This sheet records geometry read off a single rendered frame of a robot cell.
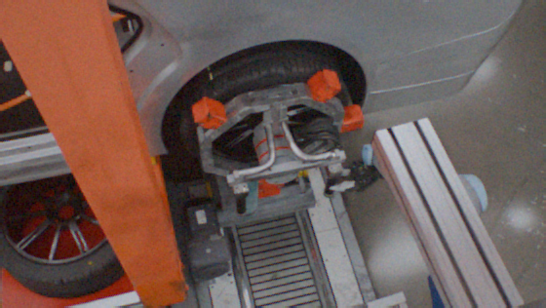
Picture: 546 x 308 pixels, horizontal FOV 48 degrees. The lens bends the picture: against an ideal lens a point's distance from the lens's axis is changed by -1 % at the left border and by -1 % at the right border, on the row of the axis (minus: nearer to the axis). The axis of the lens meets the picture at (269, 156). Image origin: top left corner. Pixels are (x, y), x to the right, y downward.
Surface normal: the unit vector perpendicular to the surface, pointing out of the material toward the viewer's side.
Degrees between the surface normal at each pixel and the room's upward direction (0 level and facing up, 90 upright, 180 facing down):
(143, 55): 90
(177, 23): 90
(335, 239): 0
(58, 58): 90
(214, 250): 0
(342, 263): 0
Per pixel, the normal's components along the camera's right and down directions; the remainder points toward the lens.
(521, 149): 0.04, -0.49
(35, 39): 0.25, 0.85
